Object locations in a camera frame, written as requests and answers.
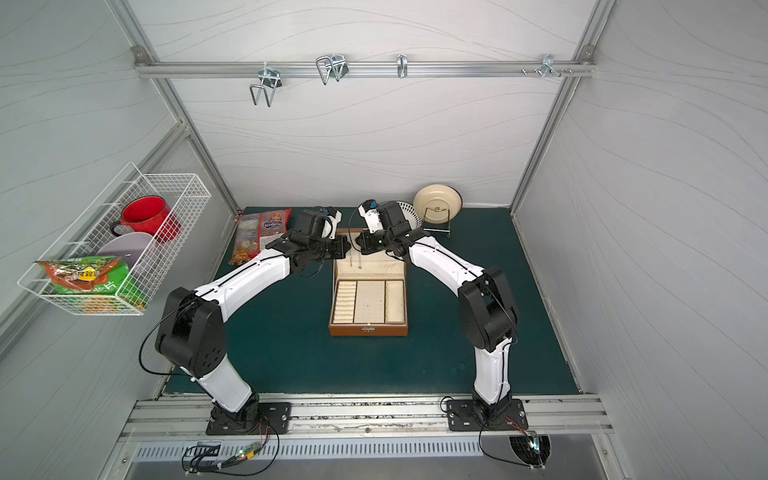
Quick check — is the wooden jewelry box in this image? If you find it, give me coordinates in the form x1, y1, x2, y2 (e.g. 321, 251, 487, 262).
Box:
328, 229, 409, 337

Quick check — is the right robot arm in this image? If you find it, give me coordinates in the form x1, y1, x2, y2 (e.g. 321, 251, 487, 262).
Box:
356, 199, 519, 423

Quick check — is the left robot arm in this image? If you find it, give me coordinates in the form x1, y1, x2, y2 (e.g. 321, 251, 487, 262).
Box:
155, 207, 351, 421

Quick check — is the white patterned bowl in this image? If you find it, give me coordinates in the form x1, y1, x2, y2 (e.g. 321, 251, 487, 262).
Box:
397, 201, 422, 230

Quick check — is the cream plate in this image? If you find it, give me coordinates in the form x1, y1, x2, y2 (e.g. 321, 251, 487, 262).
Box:
413, 184, 463, 220

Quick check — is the red snack bag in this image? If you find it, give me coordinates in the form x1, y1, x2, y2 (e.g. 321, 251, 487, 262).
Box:
229, 209, 292, 266

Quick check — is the double metal hook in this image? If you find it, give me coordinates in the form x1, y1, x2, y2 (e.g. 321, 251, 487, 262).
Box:
249, 64, 282, 107

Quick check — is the red mug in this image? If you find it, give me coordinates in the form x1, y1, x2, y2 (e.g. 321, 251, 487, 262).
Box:
109, 195, 182, 243

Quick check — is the small metal hook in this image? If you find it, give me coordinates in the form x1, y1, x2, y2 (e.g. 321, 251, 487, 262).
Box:
396, 54, 408, 79

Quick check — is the looped metal hook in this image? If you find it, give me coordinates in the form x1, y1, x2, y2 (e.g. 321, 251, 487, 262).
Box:
315, 54, 349, 85

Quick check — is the grey plate in basket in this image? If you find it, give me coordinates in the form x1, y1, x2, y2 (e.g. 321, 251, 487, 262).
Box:
97, 232, 154, 268

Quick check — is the green snack bag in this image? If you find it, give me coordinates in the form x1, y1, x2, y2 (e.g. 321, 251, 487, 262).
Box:
36, 255, 148, 315

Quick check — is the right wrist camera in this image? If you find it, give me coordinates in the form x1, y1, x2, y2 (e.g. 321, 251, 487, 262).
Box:
358, 199, 384, 233

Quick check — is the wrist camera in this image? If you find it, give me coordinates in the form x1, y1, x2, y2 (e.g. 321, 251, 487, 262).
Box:
358, 199, 384, 233
320, 207, 342, 240

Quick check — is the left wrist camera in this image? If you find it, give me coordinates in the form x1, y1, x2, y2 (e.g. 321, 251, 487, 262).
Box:
320, 207, 342, 240

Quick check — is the wire plate stand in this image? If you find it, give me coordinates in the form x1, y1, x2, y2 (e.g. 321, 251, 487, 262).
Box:
422, 206, 452, 238

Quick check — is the horizontal aluminium rail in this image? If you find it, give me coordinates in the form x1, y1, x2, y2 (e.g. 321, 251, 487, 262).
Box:
136, 59, 597, 80

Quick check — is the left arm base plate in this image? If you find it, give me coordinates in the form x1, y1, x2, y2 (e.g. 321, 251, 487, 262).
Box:
205, 402, 292, 436

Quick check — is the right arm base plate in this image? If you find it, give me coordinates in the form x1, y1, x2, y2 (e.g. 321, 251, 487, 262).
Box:
439, 397, 529, 432

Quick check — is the white wire basket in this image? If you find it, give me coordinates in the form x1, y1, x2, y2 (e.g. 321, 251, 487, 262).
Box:
17, 163, 211, 316

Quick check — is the metal hook bracket right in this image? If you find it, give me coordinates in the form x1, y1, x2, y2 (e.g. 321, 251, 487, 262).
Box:
520, 55, 573, 79

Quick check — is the front aluminium rail frame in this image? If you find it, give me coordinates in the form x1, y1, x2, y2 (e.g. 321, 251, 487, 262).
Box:
118, 393, 614, 442

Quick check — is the left base cable bundle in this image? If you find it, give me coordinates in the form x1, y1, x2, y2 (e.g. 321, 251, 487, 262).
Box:
181, 416, 283, 478

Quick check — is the right base cable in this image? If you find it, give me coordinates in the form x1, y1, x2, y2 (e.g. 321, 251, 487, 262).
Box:
440, 395, 553, 470

